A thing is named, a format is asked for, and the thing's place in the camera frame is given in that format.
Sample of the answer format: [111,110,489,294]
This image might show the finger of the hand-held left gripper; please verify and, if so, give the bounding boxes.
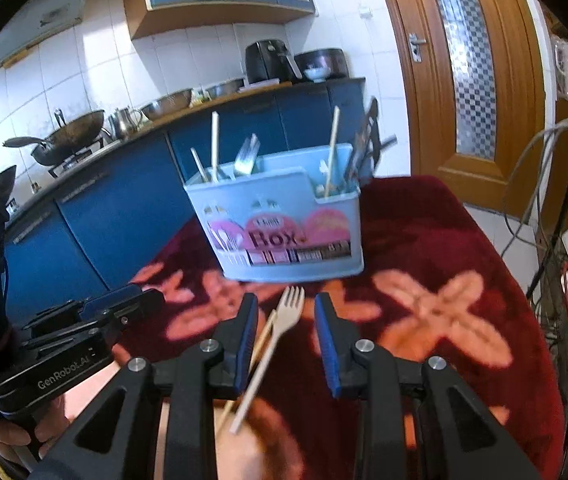
[23,285,144,334]
[96,289,165,346]

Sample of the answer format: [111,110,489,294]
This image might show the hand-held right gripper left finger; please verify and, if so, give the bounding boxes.
[31,292,260,480]

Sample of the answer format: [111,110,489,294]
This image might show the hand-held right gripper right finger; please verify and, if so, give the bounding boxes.
[313,292,540,480]

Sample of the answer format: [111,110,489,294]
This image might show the beige plastic fork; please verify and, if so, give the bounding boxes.
[229,285,306,435]

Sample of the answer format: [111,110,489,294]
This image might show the light blue utensil box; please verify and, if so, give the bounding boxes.
[184,142,366,282]

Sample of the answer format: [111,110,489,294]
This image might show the dark-handled metal fork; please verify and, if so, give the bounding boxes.
[346,96,381,183]

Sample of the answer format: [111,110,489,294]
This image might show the person's left hand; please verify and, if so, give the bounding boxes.
[0,392,67,466]

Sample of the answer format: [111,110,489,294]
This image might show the blue kitchen cabinet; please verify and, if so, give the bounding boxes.
[3,77,381,328]

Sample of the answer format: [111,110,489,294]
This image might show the gas stove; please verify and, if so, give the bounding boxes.
[48,144,111,179]

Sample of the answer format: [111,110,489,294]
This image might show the red floral blanket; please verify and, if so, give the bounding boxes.
[61,175,565,480]

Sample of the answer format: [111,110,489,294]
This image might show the dark wok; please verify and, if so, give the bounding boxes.
[3,109,108,167]

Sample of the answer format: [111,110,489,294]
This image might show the metal kettle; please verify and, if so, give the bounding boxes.
[108,106,143,139]

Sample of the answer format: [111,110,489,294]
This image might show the white plastic chopstick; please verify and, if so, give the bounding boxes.
[211,111,221,182]

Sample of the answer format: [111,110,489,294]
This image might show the metal colander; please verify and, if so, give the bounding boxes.
[141,88,195,122]

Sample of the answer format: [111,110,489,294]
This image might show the metal bowl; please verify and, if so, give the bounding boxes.
[204,78,248,99]

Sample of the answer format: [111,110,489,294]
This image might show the black air fryer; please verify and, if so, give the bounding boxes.
[244,39,303,85]

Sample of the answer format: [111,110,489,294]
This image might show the wooden door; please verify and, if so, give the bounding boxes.
[373,0,556,222]

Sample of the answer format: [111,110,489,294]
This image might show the grey cables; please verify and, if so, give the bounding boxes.
[503,114,568,263]

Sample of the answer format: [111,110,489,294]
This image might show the metal door handle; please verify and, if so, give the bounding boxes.
[408,32,428,64]

